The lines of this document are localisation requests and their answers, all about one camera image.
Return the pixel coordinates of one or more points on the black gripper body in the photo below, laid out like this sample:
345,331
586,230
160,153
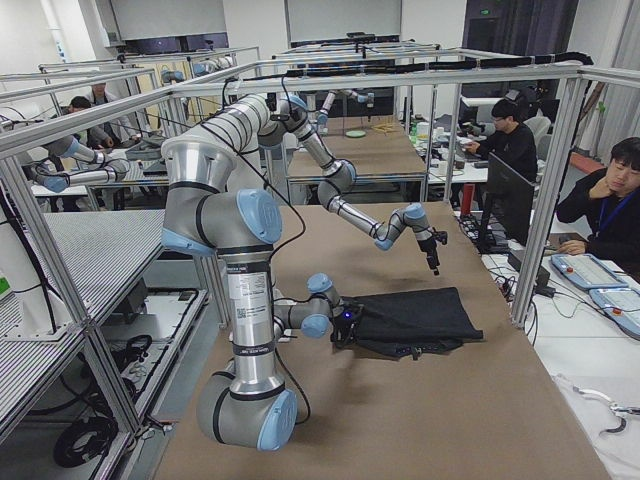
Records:
347,326
428,246

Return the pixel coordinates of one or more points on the near blue teach pendant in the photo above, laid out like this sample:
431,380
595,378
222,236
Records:
621,305

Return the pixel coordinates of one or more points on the striped metal side table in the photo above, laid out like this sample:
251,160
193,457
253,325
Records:
105,252

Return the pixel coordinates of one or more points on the aluminium frame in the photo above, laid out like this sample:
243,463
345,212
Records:
461,67

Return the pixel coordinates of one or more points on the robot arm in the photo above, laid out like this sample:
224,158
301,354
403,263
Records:
339,175
247,403

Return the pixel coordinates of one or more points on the blue teach pendant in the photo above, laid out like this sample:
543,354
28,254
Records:
586,272
621,305

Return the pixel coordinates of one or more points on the dark garment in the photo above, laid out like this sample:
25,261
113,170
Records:
413,323

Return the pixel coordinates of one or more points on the far blue teach pendant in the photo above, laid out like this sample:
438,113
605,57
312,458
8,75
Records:
586,272

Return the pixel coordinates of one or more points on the green plate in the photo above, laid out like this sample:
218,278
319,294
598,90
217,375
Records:
355,134

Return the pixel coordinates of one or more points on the black computer monitor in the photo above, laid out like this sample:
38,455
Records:
509,201

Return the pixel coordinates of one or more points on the far seated man in black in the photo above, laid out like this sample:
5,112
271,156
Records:
513,142

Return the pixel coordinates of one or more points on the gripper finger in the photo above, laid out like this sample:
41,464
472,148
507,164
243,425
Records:
435,270

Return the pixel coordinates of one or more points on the seated man in black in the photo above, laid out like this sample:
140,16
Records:
609,199
513,142

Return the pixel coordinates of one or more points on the near seated man in black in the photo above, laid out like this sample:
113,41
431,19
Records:
609,199

